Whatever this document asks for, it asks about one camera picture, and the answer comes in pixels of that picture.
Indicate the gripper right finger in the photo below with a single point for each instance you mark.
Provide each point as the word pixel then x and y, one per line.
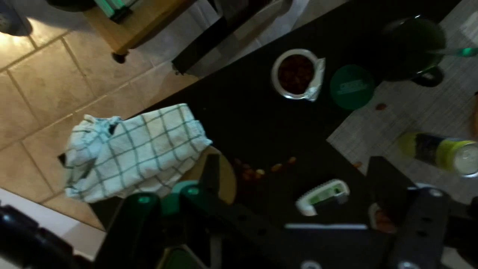
pixel 422 224

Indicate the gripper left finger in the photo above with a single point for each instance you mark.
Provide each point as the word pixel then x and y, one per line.
pixel 224 224

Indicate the brown bowl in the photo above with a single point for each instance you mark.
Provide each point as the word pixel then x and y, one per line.
pixel 227 179

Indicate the yellow green bottle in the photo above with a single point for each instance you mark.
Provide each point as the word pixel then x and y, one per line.
pixel 437 151

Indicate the small white rimmed dish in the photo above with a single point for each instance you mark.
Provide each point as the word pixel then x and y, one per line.
pixel 381 220

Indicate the nut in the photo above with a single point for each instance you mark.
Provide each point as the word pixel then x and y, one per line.
pixel 381 106
pixel 260 172
pixel 292 160
pixel 276 167

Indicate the white green handheld device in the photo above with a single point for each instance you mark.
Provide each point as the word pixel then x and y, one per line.
pixel 323 196

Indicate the white green checkered cloth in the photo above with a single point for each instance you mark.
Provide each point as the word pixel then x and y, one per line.
pixel 142 153

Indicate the grey placemat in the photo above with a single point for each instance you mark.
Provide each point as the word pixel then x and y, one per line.
pixel 410 116

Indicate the green plastic lid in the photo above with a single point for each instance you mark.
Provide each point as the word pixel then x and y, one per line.
pixel 351 86

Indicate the open tin of nuts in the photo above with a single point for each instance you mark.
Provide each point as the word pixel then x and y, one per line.
pixel 295 74

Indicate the dark mug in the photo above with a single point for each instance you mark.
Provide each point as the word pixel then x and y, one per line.
pixel 410 48

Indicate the green stick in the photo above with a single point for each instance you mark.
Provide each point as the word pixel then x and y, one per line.
pixel 461 52

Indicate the black furniture frame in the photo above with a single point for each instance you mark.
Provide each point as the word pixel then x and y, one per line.
pixel 216 41

